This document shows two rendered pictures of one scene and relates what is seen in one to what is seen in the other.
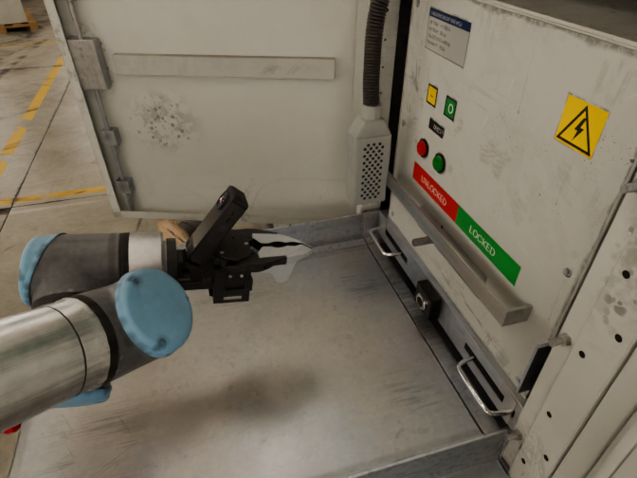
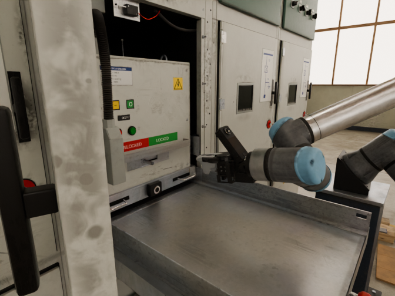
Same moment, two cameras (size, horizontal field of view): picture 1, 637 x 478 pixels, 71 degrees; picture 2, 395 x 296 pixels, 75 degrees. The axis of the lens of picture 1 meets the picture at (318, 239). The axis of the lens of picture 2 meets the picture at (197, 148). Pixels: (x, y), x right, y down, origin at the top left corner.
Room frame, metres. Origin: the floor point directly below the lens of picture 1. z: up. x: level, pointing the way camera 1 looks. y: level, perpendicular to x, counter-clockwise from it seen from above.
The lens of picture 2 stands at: (1.00, 0.69, 1.30)
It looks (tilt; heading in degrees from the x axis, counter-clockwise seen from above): 14 degrees down; 236
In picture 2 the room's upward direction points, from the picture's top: straight up
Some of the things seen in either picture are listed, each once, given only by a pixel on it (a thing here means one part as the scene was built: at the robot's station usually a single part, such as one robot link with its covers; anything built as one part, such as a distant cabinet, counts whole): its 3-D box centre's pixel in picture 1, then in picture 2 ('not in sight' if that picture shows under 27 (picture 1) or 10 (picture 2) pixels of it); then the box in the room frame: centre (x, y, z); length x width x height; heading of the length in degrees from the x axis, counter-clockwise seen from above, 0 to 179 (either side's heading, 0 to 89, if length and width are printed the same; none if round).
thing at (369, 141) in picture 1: (369, 159); (110, 154); (0.79, -0.10, 1.09); 0.08 x 0.05 x 0.17; 106
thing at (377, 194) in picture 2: not in sight; (352, 187); (-0.48, 0.06, 0.74); 0.32 x 0.32 x 0.02; 15
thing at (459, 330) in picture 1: (445, 296); (149, 186); (0.61, -0.24, 0.89); 0.54 x 0.05 x 0.06; 16
